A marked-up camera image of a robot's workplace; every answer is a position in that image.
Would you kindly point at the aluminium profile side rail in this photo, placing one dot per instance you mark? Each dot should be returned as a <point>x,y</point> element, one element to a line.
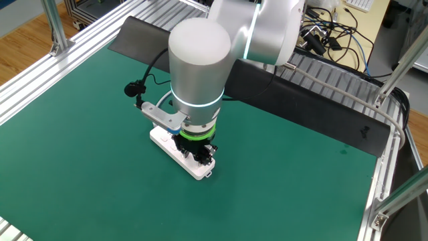
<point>378,201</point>
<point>50,70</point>

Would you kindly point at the silver blue wrist camera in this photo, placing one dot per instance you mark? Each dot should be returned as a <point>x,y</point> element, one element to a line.
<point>160,117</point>

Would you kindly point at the white four-socket power strip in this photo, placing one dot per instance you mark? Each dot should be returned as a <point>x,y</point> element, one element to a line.
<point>200,169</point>

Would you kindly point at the aluminium frame post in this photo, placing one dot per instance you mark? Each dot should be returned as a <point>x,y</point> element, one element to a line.
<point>55,26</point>
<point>404,63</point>
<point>401,194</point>

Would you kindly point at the black white striped cart frame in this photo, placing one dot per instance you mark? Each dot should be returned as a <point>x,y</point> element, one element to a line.
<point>87,11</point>

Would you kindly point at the beige desk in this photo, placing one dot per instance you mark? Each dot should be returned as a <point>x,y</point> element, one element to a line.
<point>378,30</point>

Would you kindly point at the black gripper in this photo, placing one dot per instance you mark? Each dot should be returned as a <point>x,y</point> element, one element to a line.
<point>190,145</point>

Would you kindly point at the black rubber strip mat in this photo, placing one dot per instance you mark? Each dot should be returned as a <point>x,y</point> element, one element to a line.
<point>301,103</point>

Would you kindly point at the green table mat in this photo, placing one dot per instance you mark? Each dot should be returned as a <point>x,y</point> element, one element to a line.
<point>267,187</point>

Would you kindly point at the white computer keyboard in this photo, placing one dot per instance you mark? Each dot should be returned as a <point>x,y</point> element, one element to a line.
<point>361,4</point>

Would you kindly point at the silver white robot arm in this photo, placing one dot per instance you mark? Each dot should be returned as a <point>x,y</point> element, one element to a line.
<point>200,67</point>

